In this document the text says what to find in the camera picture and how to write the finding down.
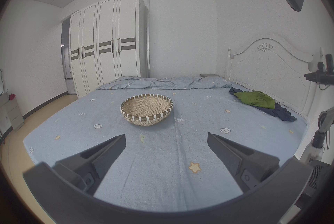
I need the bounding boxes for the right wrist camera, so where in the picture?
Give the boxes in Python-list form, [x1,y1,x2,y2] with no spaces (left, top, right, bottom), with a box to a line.
[317,54,334,72]

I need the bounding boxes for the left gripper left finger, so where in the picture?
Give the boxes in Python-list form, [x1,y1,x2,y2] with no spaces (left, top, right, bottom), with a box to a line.
[54,134,127,196]

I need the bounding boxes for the dark blue garment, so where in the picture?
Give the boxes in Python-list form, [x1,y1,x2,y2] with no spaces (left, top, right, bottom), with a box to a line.
[229,87,298,122]

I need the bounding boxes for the round woven basket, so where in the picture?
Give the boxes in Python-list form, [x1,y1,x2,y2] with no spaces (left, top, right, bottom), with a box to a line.
[120,94,174,127]

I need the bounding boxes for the green shorts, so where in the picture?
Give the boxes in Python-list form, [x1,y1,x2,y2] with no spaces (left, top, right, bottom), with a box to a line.
[236,91,276,110]

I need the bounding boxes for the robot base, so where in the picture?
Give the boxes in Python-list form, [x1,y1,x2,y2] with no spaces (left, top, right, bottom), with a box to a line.
[294,149,330,211]

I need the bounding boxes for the pale blue quilt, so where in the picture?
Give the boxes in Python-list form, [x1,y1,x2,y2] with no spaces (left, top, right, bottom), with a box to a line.
[97,76,232,90]

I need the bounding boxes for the white dressing table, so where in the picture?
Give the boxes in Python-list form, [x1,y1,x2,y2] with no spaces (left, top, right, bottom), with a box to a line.
[0,90,24,137]

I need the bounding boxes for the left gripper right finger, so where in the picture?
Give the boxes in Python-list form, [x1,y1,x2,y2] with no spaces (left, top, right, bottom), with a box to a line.
[207,132,280,194]

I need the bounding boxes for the white wardrobe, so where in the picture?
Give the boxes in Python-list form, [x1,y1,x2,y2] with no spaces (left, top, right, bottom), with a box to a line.
[68,0,146,99]

